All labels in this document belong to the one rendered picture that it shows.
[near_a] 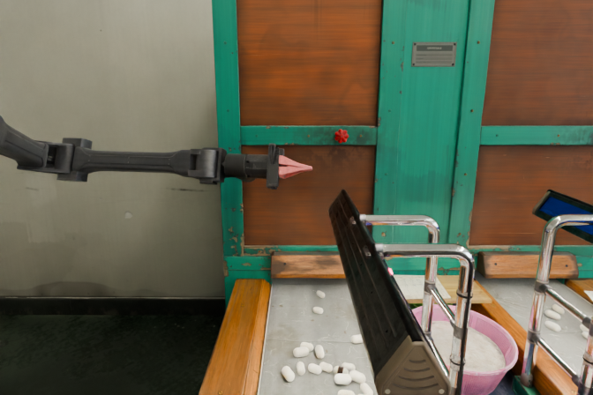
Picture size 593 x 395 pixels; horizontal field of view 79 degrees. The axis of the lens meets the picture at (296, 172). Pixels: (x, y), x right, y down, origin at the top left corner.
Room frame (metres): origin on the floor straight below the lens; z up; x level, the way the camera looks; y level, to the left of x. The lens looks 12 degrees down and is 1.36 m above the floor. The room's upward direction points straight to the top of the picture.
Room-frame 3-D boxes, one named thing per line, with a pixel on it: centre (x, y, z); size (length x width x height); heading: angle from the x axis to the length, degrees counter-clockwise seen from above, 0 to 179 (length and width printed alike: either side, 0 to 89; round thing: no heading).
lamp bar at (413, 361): (0.64, -0.13, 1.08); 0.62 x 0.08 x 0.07; 0
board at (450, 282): (1.03, -0.41, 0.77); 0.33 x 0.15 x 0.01; 90
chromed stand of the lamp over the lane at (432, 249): (0.64, -0.21, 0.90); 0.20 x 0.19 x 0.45; 0
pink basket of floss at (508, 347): (0.81, -0.41, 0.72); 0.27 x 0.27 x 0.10
